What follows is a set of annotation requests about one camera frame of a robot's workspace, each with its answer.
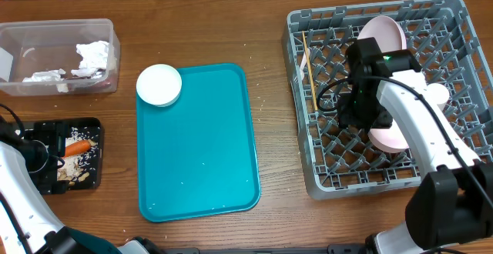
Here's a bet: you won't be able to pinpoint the white plastic fork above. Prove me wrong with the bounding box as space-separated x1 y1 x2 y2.
299 49 310 79

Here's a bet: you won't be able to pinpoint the teal serving tray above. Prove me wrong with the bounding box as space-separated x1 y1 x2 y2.
136 63 261 222

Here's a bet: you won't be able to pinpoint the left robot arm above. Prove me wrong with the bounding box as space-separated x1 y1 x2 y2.
1 122 162 254

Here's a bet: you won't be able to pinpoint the clear plastic bin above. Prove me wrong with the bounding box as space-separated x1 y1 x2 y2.
1 18 120 96

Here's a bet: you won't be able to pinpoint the grey dishwasher rack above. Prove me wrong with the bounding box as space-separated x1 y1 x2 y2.
283 0 492 200

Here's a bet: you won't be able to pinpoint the orange carrot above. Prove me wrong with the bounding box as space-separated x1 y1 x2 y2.
64 140 93 158

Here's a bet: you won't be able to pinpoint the large pink plate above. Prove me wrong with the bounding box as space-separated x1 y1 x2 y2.
357 15 407 52

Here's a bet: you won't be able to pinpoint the wooden chopstick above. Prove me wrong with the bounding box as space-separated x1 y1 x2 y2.
302 31 318 112

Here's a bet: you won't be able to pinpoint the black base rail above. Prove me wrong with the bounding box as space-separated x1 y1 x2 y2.
162 243 367 254

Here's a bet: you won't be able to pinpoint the black waste tray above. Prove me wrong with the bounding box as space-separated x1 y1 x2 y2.
21 117 104 196

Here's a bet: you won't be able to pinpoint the white napkin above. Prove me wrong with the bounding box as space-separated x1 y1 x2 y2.
22 40 113 93

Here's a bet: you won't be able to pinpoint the white bowl with crumbs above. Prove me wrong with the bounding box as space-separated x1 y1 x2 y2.
136 64 183 107

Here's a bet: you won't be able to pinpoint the white paper cup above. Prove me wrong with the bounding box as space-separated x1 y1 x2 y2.
427 83 450 111

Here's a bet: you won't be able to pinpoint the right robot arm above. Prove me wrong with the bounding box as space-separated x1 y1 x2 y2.
337 38 492 253

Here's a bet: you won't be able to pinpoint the spilled rice grains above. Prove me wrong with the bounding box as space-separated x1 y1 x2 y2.
57 127 100 182

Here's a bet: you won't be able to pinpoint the pile of nuts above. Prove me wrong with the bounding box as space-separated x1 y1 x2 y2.
57 141 97 185

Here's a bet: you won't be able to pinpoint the pink bowl with nuts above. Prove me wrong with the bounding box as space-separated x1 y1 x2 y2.
368 122 409 153

